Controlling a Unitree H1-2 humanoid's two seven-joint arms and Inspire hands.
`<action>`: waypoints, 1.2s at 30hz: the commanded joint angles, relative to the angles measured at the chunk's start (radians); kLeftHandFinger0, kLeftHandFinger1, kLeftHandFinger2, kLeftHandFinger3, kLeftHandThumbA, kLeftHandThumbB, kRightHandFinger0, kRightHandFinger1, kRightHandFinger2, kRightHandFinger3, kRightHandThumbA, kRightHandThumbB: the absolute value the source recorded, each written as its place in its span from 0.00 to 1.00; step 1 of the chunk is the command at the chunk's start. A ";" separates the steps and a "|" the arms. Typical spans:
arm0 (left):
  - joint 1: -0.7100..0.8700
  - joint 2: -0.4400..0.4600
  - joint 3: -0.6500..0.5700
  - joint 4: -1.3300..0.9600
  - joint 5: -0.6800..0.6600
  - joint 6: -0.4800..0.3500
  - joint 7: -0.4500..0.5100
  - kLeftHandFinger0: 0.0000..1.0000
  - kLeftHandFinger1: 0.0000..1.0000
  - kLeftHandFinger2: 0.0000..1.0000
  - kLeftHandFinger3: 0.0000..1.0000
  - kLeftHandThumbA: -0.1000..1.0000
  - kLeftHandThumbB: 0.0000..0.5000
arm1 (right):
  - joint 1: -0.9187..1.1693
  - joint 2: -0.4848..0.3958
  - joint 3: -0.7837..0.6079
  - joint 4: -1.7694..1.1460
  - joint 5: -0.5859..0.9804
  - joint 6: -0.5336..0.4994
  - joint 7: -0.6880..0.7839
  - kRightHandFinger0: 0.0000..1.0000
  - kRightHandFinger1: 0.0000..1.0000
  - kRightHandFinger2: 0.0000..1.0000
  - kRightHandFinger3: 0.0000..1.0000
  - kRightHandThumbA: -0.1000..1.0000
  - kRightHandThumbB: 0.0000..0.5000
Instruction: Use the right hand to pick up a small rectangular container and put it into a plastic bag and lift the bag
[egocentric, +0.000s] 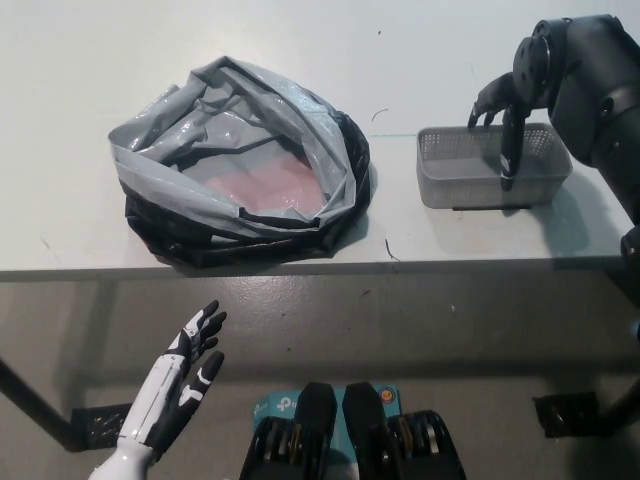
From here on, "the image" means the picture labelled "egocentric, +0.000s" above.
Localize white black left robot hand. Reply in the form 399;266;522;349
116;298;230;464

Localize black teal robot torso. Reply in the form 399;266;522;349
239;381;466;480

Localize grey and black plastic bag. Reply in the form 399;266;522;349
107;57;376;269

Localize grey perforated rectangular plastic basket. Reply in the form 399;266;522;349
415;122;574;210

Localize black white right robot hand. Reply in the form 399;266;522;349
467;71;528;192

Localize black table tape patch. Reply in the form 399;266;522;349
451;202;532;212

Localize black metal table leg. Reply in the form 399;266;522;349
0;355;84;451
597;379;640;439

